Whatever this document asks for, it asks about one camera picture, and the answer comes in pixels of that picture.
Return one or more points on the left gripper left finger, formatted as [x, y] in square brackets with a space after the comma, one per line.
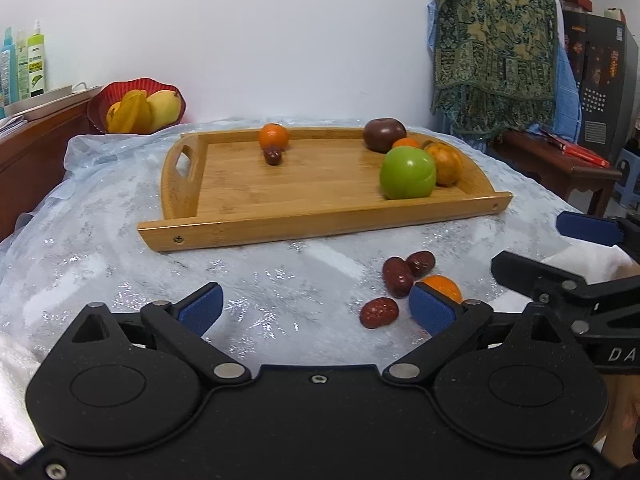
[178, 330]

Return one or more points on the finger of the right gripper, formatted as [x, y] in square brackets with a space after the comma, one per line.
[602, 231]
[611, 305]

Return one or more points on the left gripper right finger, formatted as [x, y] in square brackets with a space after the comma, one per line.
[452, 328]

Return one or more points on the small mandarin front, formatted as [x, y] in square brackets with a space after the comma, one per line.
[444, 286]

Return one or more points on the small mandarin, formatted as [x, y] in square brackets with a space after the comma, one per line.
[406, 141]
[444, 286]

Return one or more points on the red jujube date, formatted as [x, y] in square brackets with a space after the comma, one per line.
[421, 263]
[272, 155]
[378, 312]
[397, 277]

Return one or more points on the large dull orange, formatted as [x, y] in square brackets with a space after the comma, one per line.
[449, 165]

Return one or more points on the green apple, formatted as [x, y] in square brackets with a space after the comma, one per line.
[407, 172]

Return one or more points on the dark purple plum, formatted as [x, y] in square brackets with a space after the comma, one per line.
[380, 134]

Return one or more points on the orange mandarin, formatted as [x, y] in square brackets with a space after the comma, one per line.
[273, 136]

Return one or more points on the person right hand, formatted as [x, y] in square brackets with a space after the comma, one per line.
[618, 429]

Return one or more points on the white towel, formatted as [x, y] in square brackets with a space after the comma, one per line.
[595, 263]

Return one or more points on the red book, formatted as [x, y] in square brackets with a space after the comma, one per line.
[568, 148]

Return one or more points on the small wooden side table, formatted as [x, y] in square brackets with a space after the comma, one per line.
[561, 174]

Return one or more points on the white snowflake tablecloth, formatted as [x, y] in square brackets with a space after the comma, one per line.
[284, 303]

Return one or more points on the bamboo serving tray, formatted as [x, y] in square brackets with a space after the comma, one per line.
[216, 190]

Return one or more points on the black patterned cabinet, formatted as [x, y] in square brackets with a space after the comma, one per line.
[604, 59]

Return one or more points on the yellow starfruit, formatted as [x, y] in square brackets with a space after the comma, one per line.
[132, 114]

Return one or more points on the yellow mango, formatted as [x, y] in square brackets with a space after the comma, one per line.
[165, 107]

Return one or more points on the wooden cabinet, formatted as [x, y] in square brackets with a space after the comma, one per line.
[31, 162]

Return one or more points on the red fruit bowl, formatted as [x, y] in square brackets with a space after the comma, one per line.
[112, 93]

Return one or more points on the green patterned fringed shawl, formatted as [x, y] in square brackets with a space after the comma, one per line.
[494, 65]

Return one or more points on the papers on cabinet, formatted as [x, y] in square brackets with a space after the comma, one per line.
[9, 125]

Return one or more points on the white rectangular tray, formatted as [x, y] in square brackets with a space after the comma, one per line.
[42, 102]

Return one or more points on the teal spray bottle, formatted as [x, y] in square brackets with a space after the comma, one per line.
[9, 77]

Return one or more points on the green spray bottle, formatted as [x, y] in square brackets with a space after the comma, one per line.
[36, 60]

